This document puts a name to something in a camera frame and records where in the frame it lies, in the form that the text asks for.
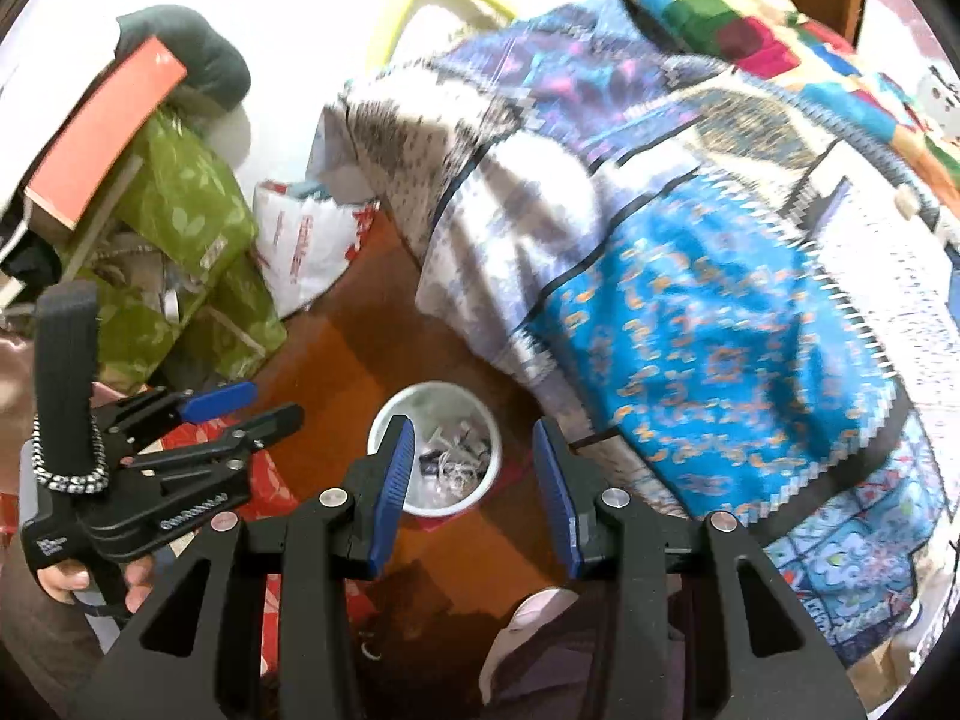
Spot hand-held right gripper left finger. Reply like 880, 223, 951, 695
94, 416, 417, 720

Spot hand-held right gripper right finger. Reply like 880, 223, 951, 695
531, 418, 863, 720

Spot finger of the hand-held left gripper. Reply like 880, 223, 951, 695
94, 381, 258, 437
124, 403, 305, 475

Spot white waste bin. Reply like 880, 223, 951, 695
367, 382, 502, 518

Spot person's left forearm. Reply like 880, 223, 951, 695
0, 540, 106, 702

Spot person's left hand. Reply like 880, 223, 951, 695
34, 555, 156, 614

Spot heap of paper scraps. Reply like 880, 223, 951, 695
409, 420, 494, 502

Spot person's white slipper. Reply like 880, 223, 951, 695
478, 587, 580, 707

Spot white bag with red print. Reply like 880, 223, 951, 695
253, 178, 381, 317

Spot green leaf-print bag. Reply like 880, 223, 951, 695
64, 109, 287, 392

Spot blue patterned quilt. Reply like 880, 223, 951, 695
322, 0, 960, 668

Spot orange flat box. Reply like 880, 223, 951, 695
22, 35, 188, 230

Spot white plastic bag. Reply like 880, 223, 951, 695
0, 15, 121, 230

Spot dark grey cushion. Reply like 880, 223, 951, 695
115, 6, 253, 119

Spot yellow foam tube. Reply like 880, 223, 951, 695
366, 0, 518, 70

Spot colourful patchwork blanket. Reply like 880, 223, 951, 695
611, 0, 960, 190

